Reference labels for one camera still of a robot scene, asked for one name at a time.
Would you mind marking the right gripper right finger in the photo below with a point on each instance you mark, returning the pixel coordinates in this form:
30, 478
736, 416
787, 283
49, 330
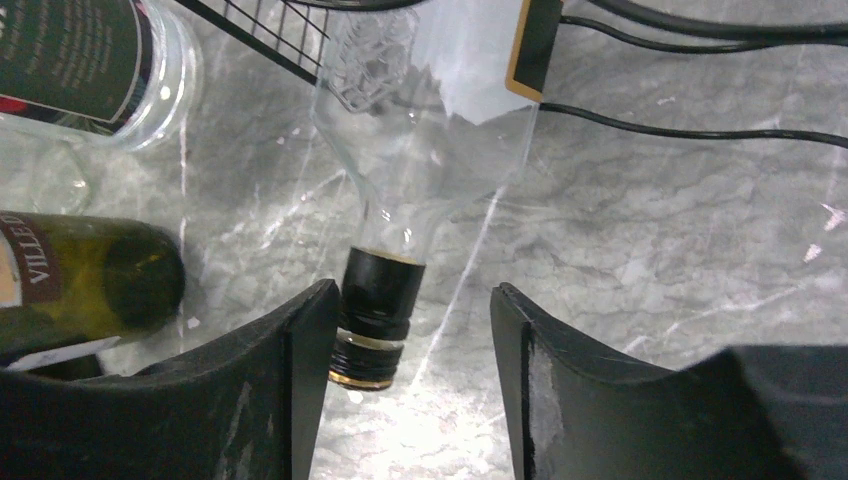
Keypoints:
579, 409

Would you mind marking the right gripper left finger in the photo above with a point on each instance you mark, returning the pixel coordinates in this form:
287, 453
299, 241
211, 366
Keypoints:
246, 405

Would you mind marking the clear bottle black gold label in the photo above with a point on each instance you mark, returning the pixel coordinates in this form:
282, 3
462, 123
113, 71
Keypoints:
428, 107

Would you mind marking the olive wine bottle white label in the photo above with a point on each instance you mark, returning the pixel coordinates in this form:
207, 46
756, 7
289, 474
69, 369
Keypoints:
72, 286

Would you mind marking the clear bottle silver cap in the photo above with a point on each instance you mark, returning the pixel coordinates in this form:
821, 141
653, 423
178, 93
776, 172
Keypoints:
109, 74

